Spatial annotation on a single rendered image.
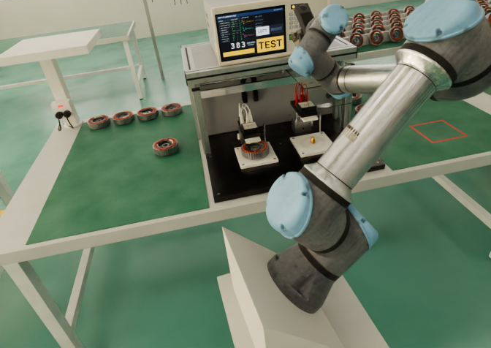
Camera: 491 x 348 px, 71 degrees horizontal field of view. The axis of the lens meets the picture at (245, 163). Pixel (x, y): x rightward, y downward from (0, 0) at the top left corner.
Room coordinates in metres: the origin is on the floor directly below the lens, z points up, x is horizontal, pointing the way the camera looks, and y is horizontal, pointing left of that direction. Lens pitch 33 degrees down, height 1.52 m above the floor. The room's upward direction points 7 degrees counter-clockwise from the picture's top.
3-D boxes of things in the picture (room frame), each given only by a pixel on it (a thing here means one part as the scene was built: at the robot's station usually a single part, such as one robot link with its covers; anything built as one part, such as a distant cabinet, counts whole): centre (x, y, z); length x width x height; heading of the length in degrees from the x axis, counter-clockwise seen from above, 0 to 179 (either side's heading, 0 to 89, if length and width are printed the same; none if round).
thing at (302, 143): (1.23, -0.29, 0.78); 0.15 x 0.15 x 0.01; 7
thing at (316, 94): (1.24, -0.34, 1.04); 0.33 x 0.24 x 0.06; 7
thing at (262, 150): (1.19, -0.05, 0.80); 0.11 x 0.11 x 0.04
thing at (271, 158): (1.19, -0.05, 0.78); 0.15 x 0.15 x 0.01; 7
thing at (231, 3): (1.53, -0.14, 1.22); 0.44 x 0.39 x 0.20; 97
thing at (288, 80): (1.31, -0.15, 1.03); 0.62 x 0.01 x 0.03; 97
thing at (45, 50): (1.67, 0.81, 0.98); 0.37 x 0.35 x 0.46; 97
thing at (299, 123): (1.37, -0.27, 0.80); 0.07 x 0.05 x 0.06; 97
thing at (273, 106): (1.46, -0.13, 0.92); 0.66 x 0.01 x 0.30; 97
